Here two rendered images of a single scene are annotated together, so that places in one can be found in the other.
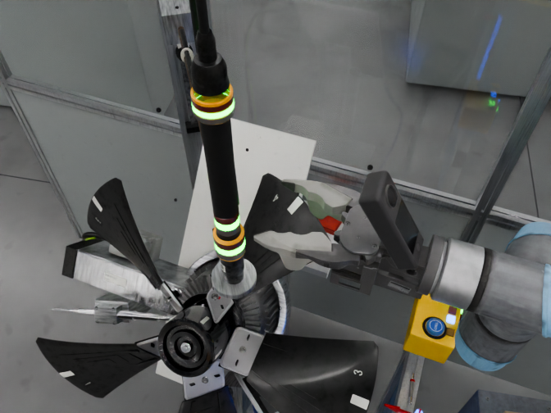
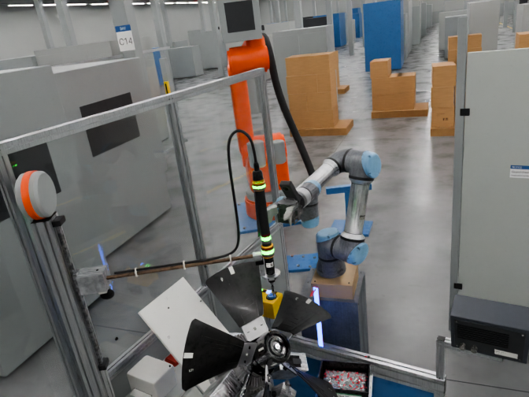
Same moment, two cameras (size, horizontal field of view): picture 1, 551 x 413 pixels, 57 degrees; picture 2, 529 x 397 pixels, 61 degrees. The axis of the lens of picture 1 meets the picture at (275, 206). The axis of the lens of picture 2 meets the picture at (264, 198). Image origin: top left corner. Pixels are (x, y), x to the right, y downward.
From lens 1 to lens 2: 1.48 m
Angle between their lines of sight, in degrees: 67
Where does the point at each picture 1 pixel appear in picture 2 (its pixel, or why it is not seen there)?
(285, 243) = (289, 212)
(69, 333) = not seen: outside the picture
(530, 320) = (316, 190)
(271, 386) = (298, 325)
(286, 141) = (175, 287)
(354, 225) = (285, 202)
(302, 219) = (239, 268)
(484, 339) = (315, 209)
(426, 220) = not seen: hidden behind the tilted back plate
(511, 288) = (309, 187)
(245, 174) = (179, 317)
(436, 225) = not seen: hidden behind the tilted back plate
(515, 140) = (199, 240)
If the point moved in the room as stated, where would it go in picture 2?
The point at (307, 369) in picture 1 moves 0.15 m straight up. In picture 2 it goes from (293, 313) to (289, 282)
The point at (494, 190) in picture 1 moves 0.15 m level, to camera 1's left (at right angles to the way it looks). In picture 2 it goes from (205, 270) to (197, 285)
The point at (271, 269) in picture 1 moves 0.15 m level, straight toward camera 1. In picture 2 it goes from (256, 289) to (294, 288)
